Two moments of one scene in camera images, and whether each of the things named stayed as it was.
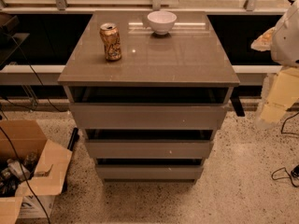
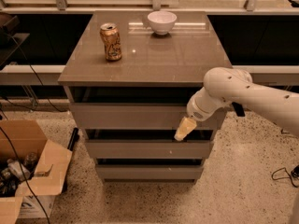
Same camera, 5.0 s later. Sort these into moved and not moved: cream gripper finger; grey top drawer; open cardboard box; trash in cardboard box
Moved: cream gripper finger
Not moved: trash in cardboard box; grey top drawer; open cardboard box
